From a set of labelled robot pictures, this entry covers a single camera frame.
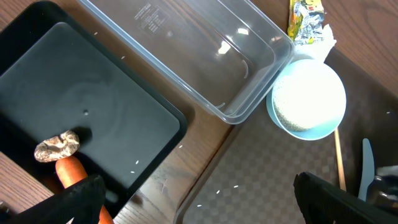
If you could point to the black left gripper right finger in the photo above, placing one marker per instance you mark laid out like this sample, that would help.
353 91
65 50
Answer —
321 202

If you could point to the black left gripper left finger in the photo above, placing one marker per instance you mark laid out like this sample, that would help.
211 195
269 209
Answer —
79 203

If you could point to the wooden chopstick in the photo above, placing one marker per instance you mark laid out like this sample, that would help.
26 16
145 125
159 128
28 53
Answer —
339 161

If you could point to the light blue plastic knife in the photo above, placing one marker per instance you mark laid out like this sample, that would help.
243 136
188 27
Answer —
368 169

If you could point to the brown mushroom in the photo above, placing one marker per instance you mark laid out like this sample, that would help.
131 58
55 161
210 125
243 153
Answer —
57 147

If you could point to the light blue rice bowl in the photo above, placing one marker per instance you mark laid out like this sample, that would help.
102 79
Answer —
308 100

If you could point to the snack wrapper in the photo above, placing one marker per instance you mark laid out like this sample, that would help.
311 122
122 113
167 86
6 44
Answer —
305 21

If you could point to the orange carrot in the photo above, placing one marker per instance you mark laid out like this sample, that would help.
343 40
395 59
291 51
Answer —
70 171

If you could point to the brown serving tray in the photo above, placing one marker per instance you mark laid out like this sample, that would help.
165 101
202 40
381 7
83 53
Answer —
251 178

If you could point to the black bin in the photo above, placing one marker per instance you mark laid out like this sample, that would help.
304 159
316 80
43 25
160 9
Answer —
55 77

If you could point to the clear plastic bin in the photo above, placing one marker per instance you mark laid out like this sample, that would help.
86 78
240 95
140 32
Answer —
225 55

